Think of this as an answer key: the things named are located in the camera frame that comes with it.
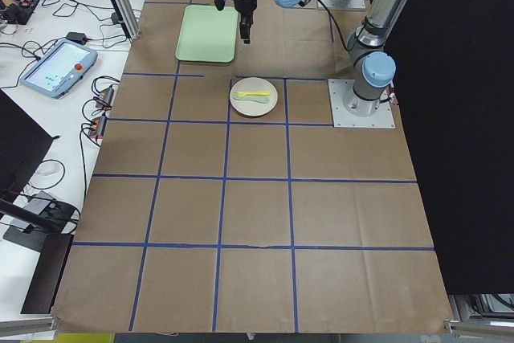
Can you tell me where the teach pendant with screen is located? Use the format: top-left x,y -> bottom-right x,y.
20,39 -> 98,99

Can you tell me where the black power adapter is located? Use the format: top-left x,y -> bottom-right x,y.
65,31 -> 88,45

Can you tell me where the light green tray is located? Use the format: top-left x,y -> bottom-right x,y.
175,5 -> 239,63

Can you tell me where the white round plate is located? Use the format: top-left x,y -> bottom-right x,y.
230,77 -> 278,117

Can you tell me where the yellow plastic fork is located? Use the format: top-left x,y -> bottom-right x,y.
233,91 -> 271,97

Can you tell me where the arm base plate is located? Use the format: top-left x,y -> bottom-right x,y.
328,79 -> 395,129

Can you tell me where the small usb hub box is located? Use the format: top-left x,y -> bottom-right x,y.
94,86 -> 115,110

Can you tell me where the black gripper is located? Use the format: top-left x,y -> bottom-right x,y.
234,0 -> 257,44

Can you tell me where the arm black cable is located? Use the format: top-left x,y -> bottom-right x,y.
311,0 -> 354,53

